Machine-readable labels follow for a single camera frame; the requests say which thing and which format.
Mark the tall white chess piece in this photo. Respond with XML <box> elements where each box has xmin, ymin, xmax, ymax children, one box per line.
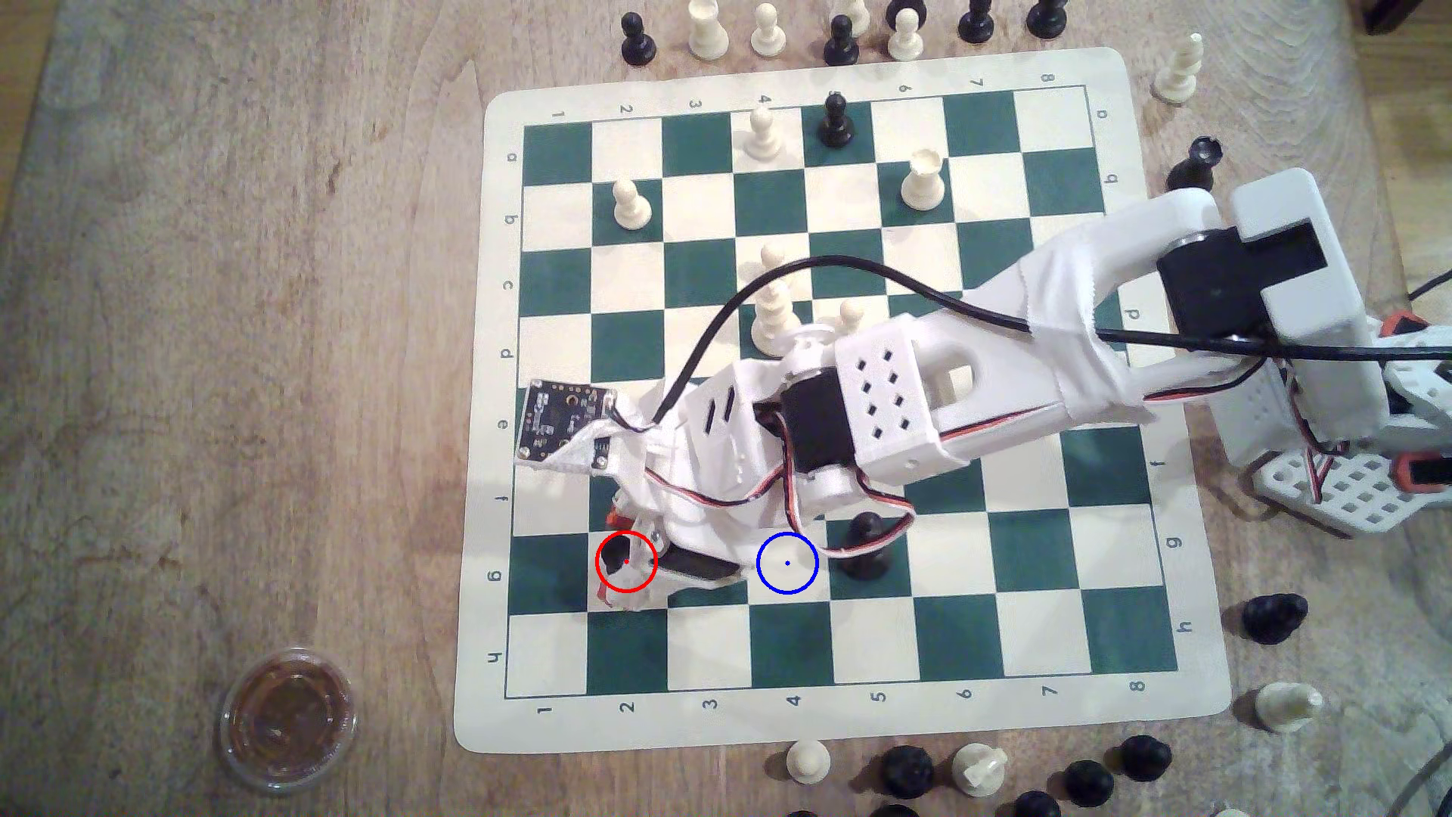
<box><xmin>752</xmin><ymin>275</ymin><xmax>803</xmax><ymax>356</ymax></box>

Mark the red white black servo wire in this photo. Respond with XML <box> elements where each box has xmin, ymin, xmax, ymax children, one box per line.
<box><xmin>618</xmin><ymin>408</ymin><xmax>918</xmax><ymax>560</ymax></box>

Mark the white chess bishop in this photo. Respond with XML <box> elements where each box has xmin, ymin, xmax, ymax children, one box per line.
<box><xmin>1153</xmin><ymin>32</ymin><xmax>1205</xmax><ymax>106</ymax></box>

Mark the black chess rook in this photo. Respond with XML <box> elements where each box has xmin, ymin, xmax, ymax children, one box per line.
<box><xmin>1166</xmin><ymin>136</ymin><xmax>1224</xmax><ymax>192</ymax></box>

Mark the camera circuit board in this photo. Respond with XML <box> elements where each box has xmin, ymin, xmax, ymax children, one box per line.
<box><xmin>513</xmin><ymin>379</ymin><xmax>621</xmax><ymax>472</ymax></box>

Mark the green and cream chessboard mat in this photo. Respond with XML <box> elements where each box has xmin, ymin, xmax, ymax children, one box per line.
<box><xmin>454</xmin><ymin>45</ymin><xmax>1234</xmax><ymax>753</ymax></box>

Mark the white chess knight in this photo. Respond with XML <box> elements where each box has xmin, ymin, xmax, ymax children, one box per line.
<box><xmin>1255</xmin><ymin>681</ymin><xmax>1324</xmax><ymax>733</ymax></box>

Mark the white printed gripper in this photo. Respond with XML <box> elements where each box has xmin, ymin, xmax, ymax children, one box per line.
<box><xmin>601</xmin><ymin>359</ymin><xmax>869</xmax><ymax>615</ymax></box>

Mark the white cloth tape wrap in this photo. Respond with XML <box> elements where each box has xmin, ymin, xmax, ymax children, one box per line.
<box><xmin>1015</xmin><ymin>216</ymin><xmax>1147</xmax><ymax>427</ymax></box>

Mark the black chess knight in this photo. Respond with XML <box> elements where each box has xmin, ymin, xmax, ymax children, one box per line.
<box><xmin>1241</xmin><ymin>593</ymin><xmax>1309</xmax><ymax>646</ymax></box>

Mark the black camera cable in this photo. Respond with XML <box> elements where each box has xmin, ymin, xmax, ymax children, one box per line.
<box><xmin>604</xmin><ymin>257</ymin><xmax>1452</xmax><ymax>440</ymax></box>

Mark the orange base clamp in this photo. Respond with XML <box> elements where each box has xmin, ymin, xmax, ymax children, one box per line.
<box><xmin>1393</xmin><ymin>452</ymin><xmax>1452</xmax><ymax>495</ymax></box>

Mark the clear cup with brown sauce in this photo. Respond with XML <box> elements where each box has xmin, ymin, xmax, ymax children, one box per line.
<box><xmin>219</xmin><ymin>647</ymin><xmax>361</xmax><ymax>792</ymax></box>

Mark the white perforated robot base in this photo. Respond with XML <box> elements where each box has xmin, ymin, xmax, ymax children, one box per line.
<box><xmin>1208</xmin><ymin>318</ymin><xmax>1452</xmax><ymax>538</ymax></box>

